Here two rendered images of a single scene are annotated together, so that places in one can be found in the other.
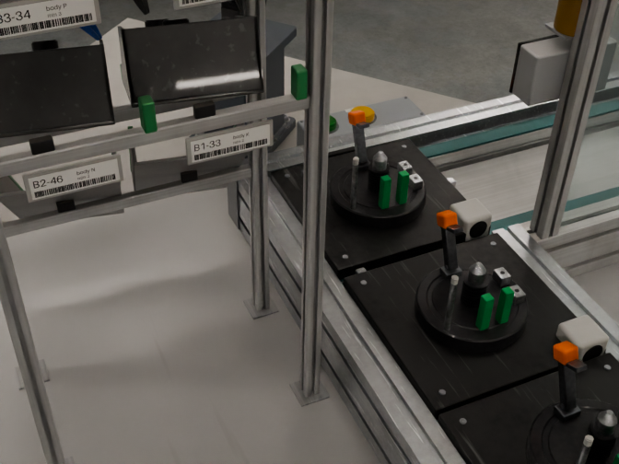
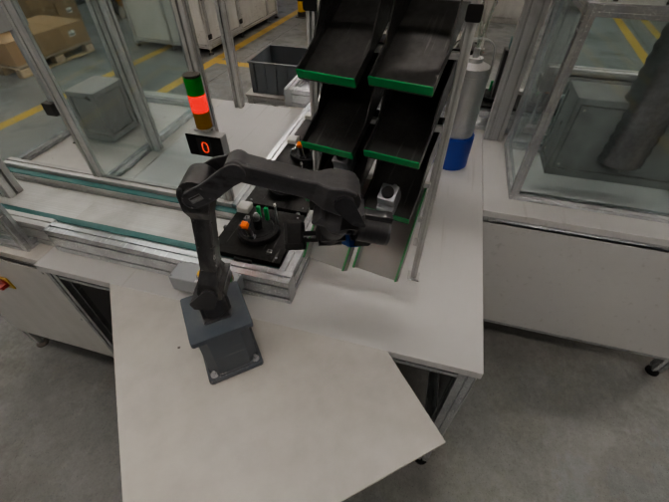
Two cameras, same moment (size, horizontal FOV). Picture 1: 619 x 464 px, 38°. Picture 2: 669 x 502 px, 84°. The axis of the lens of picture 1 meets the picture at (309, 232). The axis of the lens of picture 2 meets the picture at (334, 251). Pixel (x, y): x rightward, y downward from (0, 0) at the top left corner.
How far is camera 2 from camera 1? 1.71 m
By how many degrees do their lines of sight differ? 88
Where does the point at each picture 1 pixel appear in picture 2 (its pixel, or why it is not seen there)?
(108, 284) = (365, 298)
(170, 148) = (274, 368)
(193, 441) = not seen: hidden behind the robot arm
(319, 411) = not seen: hidden behind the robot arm
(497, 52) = not seen: outside the picture
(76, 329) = (388, 285)
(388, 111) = (190, 271)
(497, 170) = (189, 238)
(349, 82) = (128, 360)
